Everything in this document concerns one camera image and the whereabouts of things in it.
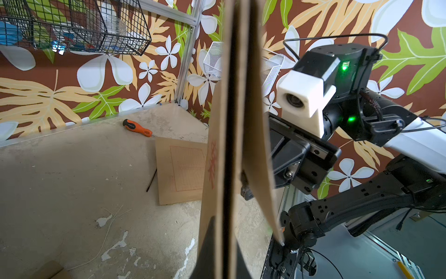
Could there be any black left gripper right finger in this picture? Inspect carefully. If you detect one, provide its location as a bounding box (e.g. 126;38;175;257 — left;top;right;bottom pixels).
230;242;251;279

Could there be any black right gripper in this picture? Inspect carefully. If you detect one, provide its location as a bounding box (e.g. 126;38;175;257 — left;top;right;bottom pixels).
241;115;341;201

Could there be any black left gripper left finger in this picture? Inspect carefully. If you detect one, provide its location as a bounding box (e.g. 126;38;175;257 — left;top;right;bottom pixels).
189;216;215;279

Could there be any kraft file bag with string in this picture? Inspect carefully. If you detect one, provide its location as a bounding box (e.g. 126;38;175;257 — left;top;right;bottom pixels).
30;261;72;279

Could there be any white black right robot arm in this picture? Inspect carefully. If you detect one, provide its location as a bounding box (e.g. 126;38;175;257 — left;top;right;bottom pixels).
269;36;446;194

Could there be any thin dark metal rod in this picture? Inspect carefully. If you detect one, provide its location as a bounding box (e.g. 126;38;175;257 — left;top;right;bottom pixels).
146;168;157;193

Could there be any blue object in basket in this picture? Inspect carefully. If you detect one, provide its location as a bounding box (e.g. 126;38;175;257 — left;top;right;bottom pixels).
0;21;23;46

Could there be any white wire basket right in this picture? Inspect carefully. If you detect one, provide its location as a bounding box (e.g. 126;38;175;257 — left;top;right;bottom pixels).
203;42;285;96

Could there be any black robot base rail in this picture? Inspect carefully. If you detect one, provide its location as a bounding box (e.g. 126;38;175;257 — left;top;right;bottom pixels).
261;155;446;279

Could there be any orange handled screwdriver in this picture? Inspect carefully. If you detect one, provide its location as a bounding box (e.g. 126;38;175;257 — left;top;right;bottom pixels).
123;119;154;138

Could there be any black wire basket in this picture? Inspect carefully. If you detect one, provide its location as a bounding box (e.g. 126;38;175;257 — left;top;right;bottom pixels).
1;0;152;55

